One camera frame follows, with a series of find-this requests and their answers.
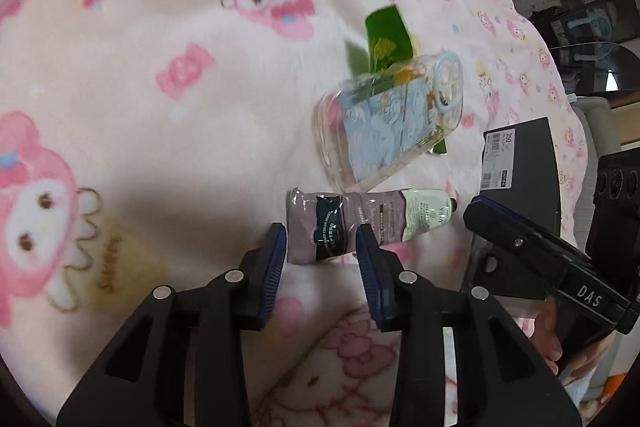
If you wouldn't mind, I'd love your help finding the black round stool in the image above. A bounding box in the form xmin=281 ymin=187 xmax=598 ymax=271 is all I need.
xmin=550 ymin=41 xmax=639 ymax=100

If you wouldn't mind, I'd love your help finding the hello kitty pink pajama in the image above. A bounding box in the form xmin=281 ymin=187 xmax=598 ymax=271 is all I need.
xmin=243 ymin=257 xmax=400 ymax=426

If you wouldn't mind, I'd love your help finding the green plastic packet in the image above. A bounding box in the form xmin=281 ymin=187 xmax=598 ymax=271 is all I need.
xmin=364 ymin=4 xmax=463 ymax=155

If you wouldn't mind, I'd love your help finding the black cardboard storage box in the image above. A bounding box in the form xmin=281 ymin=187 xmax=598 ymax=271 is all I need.
xmin=462 ymin=116 xmax=564 ymax=303

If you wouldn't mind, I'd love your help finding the dark glass display cabinet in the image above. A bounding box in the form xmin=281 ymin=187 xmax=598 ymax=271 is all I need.
xmin=506 ymin=0 xmax=640 ymax=96

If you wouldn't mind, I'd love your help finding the pink cartoon print blanket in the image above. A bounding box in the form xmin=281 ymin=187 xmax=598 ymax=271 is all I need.
xmin=1 ymin=0 xmax=587 ymax=421

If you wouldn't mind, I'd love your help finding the clear phone case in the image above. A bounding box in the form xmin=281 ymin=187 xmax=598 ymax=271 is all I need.
xmin=314 ymin=52 xmax=464 ymax=193

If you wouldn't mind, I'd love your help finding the mauve hand cream tube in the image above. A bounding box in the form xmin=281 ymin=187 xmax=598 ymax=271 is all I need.
xmin=286 ymin=188 xmax=458 ymax=265

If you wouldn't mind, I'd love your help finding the person's right hand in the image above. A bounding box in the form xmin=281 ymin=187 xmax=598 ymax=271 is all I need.
xmin=530 ymin=297 xmax=616 ymax=384

